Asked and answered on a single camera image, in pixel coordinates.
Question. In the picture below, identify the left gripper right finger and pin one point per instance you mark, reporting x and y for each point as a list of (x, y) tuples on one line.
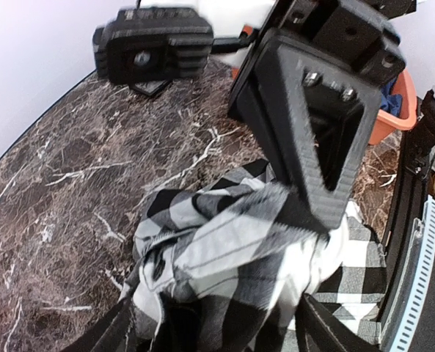
[(318, 330)]

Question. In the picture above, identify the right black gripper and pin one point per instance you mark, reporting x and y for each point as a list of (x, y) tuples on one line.
[(310, 114)]

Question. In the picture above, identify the black white plaid shirt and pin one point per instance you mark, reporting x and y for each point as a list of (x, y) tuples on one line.
[(224, 268)]

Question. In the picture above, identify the white slotted cable duct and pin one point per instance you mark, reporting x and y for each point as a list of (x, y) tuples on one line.
[(412, 282)]

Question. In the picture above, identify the blue garment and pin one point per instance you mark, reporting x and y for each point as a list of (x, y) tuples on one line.
[(391, 103)]

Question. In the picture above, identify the orange plastic basket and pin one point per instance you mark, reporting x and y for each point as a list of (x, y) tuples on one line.
[(386, 123)]

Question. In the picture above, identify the black front rail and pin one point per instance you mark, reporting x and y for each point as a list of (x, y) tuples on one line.
[(410, 194)]

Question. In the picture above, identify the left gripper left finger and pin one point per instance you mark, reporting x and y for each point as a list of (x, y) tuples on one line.
[(119, 333)]

